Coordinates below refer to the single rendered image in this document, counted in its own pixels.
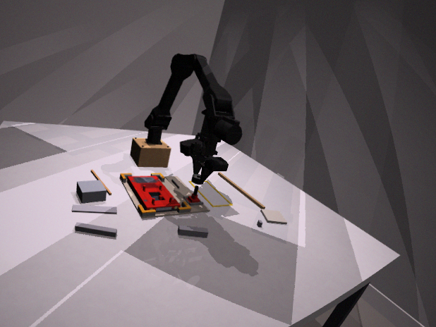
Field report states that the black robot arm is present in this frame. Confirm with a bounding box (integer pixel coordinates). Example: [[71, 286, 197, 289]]
[[145, 54, 243, 156]]

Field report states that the black and grey wheel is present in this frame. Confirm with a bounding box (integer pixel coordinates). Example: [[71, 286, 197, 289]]
[[191, 174, 204, 185]]

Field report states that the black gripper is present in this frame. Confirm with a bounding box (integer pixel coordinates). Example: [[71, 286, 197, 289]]
[[191, 131, 229, 183]]

